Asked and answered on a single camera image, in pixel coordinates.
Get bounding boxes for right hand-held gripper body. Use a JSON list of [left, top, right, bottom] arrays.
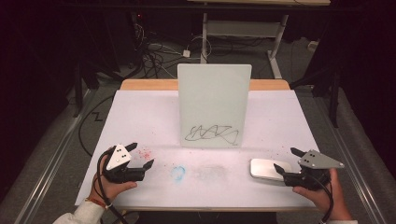
[[282, 149, 346, 191]]

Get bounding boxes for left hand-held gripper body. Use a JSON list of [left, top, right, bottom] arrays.
[[101, 143, 148, 185]]

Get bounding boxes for white board eraser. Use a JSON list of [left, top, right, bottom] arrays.
[[249, 158, 293, 182]]

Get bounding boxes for person's left hand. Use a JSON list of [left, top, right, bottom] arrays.
[[90, 169, 138, 205]]

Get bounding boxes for person's right hand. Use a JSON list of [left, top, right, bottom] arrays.
[[292, 167, 353, 222]]

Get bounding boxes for black stand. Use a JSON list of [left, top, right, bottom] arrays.
[[72, 62, 86, 119]]

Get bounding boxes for white board with black scribble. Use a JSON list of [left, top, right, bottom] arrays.
[[177, 63, 252, 149]]

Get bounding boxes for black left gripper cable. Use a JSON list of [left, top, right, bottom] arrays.
[[96, 147, 130, 224]]

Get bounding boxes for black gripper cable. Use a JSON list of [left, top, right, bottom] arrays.
[[96, 147, 130, 224], [311, 174, 335, 224]]

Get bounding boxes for metal floor rail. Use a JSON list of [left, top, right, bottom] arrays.
[[311, 89, 389, 224], [12, 89, 96, 224]]

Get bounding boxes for orange bracelet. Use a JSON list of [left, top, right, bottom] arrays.
[[85, 196, 109, 209]]

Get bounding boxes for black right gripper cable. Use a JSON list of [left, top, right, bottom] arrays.
[[311, 174, 335, 224]]

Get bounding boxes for black floor cable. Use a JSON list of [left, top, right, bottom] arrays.
[[78, 94, 116, 149]]

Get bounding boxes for tangle of black cables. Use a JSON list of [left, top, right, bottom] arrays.
[[132, 22, 188, 79]]

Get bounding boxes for white metal frame desk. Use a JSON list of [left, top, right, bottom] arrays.
[[186, 0, 332, 79]]

